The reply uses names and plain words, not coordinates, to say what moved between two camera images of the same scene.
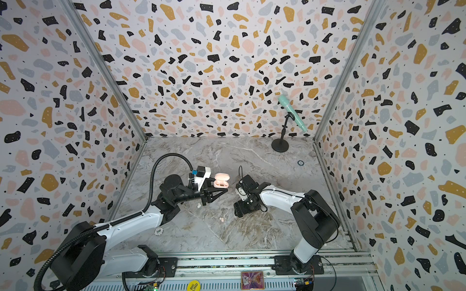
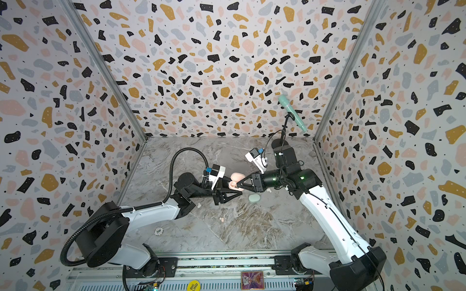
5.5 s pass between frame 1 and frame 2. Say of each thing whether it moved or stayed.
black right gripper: moved
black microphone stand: stayed
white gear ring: stayed
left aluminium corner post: stayed
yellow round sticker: stayed
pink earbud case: moved
